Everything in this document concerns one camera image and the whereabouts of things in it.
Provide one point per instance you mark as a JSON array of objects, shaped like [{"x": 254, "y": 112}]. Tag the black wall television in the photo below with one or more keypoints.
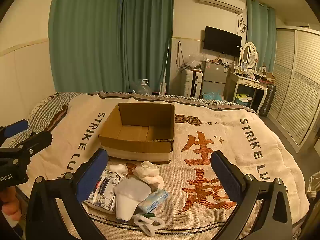
[{"x": 222, "y": 40}]

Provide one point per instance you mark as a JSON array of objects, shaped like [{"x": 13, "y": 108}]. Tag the bin with yellow bag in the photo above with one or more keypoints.
[{"x": 243, "y": 99}]

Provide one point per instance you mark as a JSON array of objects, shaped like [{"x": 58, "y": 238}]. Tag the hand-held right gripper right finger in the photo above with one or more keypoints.
[{"x": 225, "y": 177}]

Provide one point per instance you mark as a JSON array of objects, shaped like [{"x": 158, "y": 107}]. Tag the printed cream blanket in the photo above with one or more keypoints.
[{"x": 200, "y": 180}]

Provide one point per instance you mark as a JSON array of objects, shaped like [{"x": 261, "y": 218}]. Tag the grey small fridge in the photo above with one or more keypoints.
[{"x": 213, "y": 77}]

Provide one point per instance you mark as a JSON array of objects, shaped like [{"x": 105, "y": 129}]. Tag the person's left hand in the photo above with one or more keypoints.
[{"x": 10, "y": 203}]

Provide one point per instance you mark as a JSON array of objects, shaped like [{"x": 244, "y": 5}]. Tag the floral tissue pack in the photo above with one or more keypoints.
[{"x": 106, "y": 188}]

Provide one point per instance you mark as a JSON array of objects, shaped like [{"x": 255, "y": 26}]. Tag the brown cardboard box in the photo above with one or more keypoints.
[{"x": 140, "y": 132}]

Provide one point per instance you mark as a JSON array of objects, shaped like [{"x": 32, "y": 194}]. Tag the wide green curtain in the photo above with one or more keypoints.
[{"x": 85, "y": 35}]

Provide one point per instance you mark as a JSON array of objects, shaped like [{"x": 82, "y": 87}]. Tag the narrow green curtain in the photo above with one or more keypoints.
[{"x": 260, "y": 30}]

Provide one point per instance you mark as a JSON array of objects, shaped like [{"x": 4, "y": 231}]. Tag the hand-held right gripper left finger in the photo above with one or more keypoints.
[{"x": 93, "y": 176}]

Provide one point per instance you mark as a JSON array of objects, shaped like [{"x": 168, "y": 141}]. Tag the white air conditioner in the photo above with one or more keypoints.
[{"x": 221, "y": 0}]

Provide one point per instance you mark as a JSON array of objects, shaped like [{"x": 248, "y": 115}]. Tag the white fabric cap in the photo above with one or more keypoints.
[{"x": 130, "y": 196}]

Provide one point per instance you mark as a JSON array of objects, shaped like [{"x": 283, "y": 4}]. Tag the dark suitcase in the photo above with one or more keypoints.
[{"x": 268, "y": 100}]

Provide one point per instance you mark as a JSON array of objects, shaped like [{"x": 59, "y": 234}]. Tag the blue plastic bag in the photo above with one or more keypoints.
[{"x": 211, "y": 96}]

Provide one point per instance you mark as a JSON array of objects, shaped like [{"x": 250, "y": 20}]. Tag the white dressing table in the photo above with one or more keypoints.
[{"x": 246, "y": 81}]

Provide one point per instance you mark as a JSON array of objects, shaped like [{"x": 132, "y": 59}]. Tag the white louvred wardrobe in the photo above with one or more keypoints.
[{"x": 297, "y": 85}]

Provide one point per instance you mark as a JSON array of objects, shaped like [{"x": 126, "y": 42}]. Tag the white ribbed suitcase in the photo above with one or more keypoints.
[{"x": 191, "y": 82}]

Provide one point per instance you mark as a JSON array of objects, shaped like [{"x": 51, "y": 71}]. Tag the checked bedding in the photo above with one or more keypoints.
[{"x": 42, "y": 112}]

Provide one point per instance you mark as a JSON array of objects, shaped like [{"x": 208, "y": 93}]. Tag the clear plastic bag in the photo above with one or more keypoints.
[{"x": 194, "y": 63}]

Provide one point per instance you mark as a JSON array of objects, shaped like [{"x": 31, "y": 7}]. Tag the small white sock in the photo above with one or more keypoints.
[{"x": 118, "y": 169}]

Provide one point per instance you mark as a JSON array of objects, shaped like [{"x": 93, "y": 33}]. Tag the white mop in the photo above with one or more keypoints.
[{"x": 163, "y": 80}]

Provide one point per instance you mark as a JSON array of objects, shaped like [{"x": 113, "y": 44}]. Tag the blue wet wipes pack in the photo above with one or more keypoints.
[{"x": 153, "y": 200}]

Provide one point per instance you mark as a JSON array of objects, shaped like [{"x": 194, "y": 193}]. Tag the large clear water bottle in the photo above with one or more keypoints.
[{"x": 142, "y": 87}]

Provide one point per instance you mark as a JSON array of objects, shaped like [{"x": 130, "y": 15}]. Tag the white oval mirror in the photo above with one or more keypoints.
[{"x": 249, "y": 55}]

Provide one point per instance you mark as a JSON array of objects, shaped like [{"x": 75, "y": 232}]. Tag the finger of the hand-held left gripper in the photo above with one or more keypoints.
[
  {"x": 16, "y": 127},
  {"x": 37, "y": 140}
]

